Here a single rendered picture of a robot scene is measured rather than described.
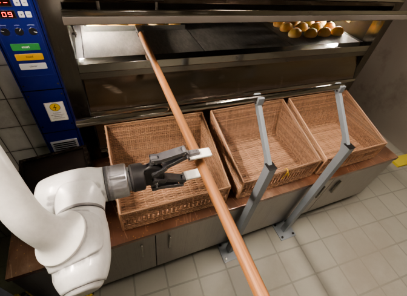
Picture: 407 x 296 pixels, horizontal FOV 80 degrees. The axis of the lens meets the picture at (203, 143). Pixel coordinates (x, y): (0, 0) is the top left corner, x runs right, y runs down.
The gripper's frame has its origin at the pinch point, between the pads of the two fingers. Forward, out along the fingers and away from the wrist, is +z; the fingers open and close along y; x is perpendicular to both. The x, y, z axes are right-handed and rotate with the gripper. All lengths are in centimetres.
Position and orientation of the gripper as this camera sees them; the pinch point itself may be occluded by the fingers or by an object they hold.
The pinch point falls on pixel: (200, 163)
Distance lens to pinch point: 71.3
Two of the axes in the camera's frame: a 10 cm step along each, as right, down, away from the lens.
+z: 9.3, -1.7, 3.3
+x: 3.5, 6.9, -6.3
